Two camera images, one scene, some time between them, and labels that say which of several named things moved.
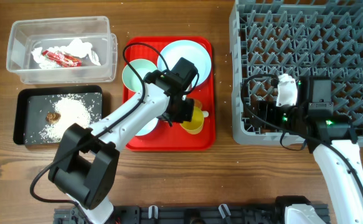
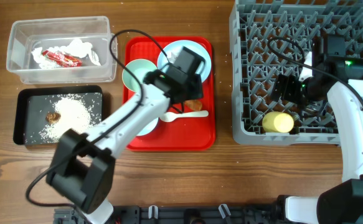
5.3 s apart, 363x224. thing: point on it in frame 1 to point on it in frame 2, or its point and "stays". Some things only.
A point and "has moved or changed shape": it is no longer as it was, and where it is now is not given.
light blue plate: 192,52 stays
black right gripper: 266,109 to 290,83
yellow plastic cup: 195,125 has moved or changed shape
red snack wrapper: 62,59 stays
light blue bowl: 148,127 stays
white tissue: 75,48 stays
